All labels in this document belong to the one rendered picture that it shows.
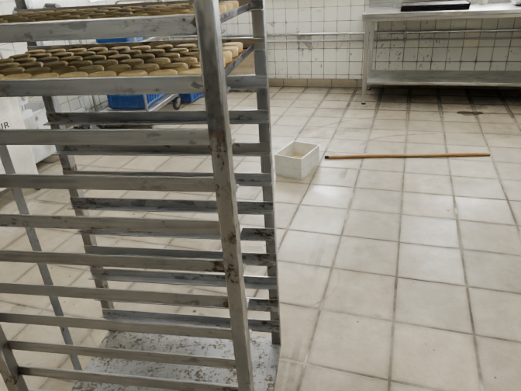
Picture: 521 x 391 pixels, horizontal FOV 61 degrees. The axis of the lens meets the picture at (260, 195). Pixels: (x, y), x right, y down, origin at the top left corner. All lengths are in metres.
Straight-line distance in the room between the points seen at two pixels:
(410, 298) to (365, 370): 0.46
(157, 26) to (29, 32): 0.22
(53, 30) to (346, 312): 1.54
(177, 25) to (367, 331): 1.45
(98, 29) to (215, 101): 0.22
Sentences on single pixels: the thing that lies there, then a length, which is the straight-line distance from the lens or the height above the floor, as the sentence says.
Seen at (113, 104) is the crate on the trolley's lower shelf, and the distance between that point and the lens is 4.59.
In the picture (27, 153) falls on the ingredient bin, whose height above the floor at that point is 0.29.
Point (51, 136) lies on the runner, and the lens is 0.89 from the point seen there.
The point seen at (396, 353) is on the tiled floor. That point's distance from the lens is 1.82.
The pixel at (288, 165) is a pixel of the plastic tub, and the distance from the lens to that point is 3.06.
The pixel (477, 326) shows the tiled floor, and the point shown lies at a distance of 2.01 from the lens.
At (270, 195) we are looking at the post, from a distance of 1.26.
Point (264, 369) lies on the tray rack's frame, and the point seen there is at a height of 0.15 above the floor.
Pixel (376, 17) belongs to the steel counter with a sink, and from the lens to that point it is 4.63.
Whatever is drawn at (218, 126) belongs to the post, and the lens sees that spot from 0.72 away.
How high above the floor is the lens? 1.30
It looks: 27 degrees down
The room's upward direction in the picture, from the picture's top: 4 degrees counter-clockwise
